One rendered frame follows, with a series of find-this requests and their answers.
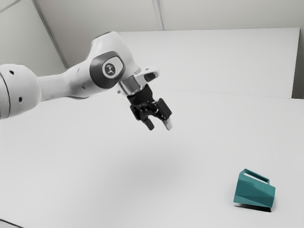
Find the teal faceted mug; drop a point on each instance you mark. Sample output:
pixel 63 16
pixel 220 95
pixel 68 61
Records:
pixel 254 191

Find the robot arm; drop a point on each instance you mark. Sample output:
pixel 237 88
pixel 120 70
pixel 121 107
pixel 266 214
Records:
pixel 71 78

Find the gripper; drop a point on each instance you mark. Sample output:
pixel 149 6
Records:
pixel 141 97

